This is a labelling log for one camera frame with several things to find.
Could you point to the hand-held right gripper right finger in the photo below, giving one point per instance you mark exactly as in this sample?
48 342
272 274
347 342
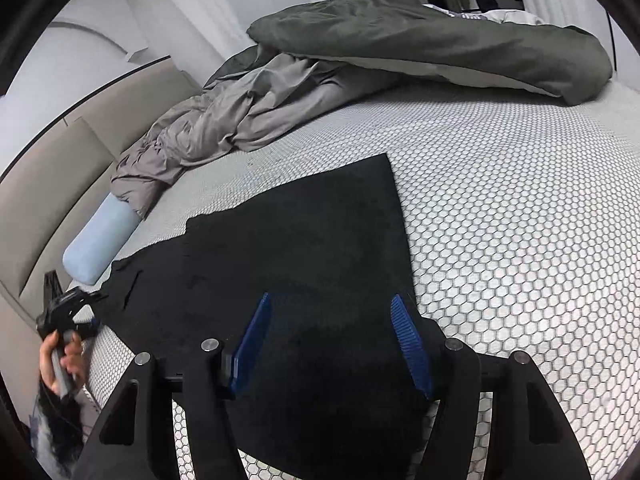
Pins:
411 342

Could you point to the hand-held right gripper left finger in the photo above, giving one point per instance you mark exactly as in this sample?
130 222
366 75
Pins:
252 335

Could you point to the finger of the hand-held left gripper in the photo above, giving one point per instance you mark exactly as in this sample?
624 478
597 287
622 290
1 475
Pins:
92 296

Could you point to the black pants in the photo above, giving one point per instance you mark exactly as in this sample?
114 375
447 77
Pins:
320 240

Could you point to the person's left forearm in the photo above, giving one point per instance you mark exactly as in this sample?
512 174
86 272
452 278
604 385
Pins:
57 425

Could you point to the person's left hand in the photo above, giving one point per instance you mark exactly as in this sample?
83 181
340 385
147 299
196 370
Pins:
70 355

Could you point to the light blue pillow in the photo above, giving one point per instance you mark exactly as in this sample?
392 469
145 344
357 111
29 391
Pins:
100 242

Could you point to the beige padded headboard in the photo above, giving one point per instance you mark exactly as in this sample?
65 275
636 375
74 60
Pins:
65 175

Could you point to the white honeycomb mattress cover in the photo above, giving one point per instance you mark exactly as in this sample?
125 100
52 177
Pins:
510 220

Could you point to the grey crumpled bed sheet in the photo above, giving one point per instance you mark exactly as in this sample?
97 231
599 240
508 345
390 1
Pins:
240 120

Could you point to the dark green duvet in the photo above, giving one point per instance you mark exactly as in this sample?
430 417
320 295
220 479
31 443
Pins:
430 40

